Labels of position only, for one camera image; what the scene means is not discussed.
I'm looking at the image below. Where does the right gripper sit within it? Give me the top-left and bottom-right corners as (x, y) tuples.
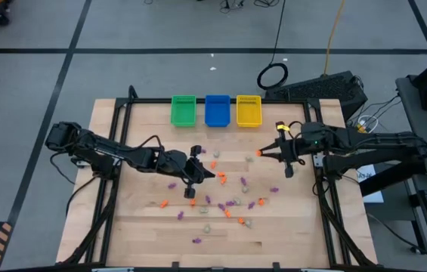
(260, 131), (296, 180)

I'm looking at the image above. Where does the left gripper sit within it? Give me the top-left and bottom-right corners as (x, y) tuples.
(184, 145), (217, 199)

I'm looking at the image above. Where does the yellow plastic basket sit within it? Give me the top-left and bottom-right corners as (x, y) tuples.
(236, 94), (263, 128)

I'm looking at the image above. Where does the blue plastic basket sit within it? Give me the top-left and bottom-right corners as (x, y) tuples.
(204, 94), (232, 128)

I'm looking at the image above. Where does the green plastic basket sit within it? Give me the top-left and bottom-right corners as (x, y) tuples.
(170, 94), (197, 128)

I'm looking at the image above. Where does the black computer tower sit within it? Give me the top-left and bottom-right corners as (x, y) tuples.
(265, 70), (369, 122)

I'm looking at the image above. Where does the white paper sheet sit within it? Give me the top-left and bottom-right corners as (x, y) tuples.
(355, 164), (385, 204)

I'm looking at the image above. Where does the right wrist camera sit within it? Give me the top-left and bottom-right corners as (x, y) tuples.
(290, 134), (309, 159)

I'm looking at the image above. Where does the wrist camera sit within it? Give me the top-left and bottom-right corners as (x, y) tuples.
(166, 150), (190, 172)
(290, 134), (309, 159)

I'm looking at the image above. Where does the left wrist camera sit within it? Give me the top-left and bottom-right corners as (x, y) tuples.
(166, 150), (190, 172)

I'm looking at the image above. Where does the black coiled cable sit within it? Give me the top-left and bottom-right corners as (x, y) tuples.
(256, 0), (289, 91)

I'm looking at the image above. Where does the white cable loop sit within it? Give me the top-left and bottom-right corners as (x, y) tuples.
(356, 114), (379, 134)

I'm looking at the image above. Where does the yellow cable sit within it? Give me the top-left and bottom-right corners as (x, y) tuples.
(322, 0), (347, 76)

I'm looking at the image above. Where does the black cable bundle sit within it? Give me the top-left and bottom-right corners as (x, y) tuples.
(218, 0), (280, 11)

